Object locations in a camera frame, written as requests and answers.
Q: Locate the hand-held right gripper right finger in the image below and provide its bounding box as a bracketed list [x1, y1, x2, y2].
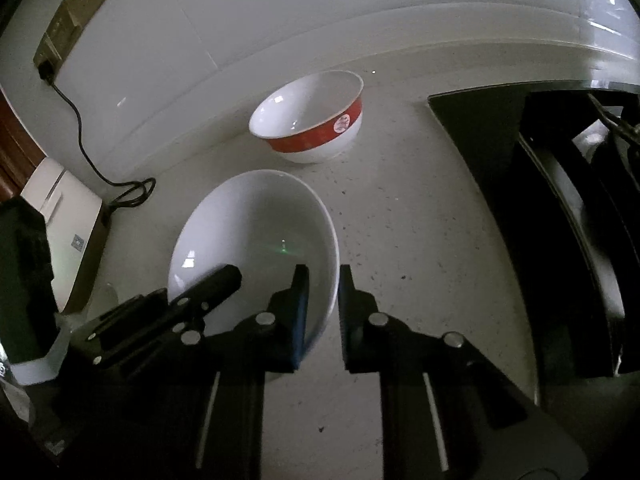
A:
[337, 264, 588, 480]

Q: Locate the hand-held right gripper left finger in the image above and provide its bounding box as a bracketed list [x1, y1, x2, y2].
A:
[195, 264, 311, 480]

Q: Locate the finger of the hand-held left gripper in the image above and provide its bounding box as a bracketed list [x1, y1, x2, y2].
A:
[70, 264, 243, 366]

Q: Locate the white countertop appliance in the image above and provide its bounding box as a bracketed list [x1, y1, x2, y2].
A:
[20, 156, 112, 313]

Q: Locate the black gas stove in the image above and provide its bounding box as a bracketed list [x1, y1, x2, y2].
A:
[427, 82, 640, 406]

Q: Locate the red band white bowl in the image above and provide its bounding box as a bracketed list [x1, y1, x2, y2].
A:
[249, 70, 364, 164]

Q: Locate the black stove pot support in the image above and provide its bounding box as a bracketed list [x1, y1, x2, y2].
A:
[520, 92, 640, 378]

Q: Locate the black power cable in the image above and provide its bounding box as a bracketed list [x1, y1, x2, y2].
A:
[39, 62, 157, 209]

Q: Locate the gold wall socket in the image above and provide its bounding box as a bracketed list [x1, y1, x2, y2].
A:
[32, 0, 115, 68]

